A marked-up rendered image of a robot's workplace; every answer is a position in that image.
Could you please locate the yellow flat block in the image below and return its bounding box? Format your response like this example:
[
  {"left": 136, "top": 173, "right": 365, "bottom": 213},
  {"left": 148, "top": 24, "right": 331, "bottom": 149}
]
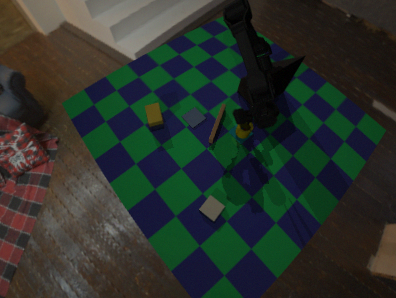
[{"left": 145, "top": 103, "right": 163, "bottom": 127}]

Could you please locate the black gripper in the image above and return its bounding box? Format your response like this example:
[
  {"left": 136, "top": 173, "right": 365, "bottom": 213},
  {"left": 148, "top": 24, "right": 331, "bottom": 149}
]
[{"left": 233, "top": 102, "right": 280, "bottom": 125}]

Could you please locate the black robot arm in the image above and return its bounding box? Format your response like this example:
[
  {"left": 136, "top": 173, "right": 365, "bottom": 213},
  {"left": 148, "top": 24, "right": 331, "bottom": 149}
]
[{"left": 223, "top": 0, "right": 277, "bottom": 128}]

